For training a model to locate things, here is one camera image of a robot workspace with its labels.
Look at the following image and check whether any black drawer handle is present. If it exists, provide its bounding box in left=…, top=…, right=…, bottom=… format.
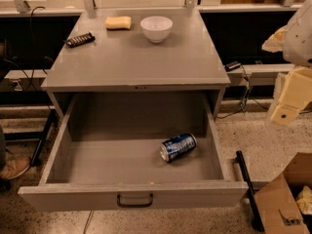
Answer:
left=116, top=193, right=154, bottom=209

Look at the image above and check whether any grey open top drawer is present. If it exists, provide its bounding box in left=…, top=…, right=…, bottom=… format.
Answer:
left=19, top=92, right=247, bottom=212

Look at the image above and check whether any black cable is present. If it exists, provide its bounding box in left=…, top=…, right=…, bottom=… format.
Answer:
left=216, top=65, right=271, bottom=120
left=0, top=6, right=55, bottom=93

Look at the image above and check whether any black cable right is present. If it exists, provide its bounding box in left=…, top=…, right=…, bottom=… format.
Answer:
left=216, top=65, right=271, bottom=120

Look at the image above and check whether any brown shoe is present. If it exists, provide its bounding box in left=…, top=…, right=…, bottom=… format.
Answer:
left=0, top=156, right=30, bottom=180

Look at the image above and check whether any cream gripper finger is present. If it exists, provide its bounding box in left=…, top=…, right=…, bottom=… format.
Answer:
left=262, top=26, right=286, bottom=53
left=270, top=66, right=312, bottom=126

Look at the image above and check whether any brown cardboard box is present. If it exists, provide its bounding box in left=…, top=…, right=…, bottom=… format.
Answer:
left=254, top=153, right=312, bottom=234

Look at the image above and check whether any white ceramic bowl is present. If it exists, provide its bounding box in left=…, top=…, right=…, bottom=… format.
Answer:
left=140, top=16, right=173, bottom=43

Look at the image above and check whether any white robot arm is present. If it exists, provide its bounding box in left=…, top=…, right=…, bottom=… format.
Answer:
left=262, top=0, right=312, bottom=126

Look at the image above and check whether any grey cabinet counter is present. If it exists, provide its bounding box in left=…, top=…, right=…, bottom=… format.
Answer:
left=42, top=7, right=230, bottom=113

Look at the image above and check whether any blue pepsi can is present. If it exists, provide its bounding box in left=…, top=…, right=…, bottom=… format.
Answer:
left=160, top=133, right=197, bottom=162

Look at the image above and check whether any dark snack bar packet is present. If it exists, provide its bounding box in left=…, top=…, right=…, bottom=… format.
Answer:
left=65, top=32, right=96, bottom=48

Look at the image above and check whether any black metal bar stand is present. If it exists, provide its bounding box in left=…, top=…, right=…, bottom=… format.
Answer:
left=236, top=150, right=264, bottom=232

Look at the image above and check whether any black table leg left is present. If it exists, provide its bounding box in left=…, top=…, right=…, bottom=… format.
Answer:
left=30, top=109, right=56, bottom=167

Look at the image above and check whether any black cable left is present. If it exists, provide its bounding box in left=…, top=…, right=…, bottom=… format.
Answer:
left=0, top=6, right=55, bottom=93

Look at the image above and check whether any yellow sponge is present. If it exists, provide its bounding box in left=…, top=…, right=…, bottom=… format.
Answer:
left=104, top=17, right=132, bottom=30

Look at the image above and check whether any small black device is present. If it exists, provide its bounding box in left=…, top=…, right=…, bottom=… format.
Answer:
left=224, top=61, right=241, bottom=72

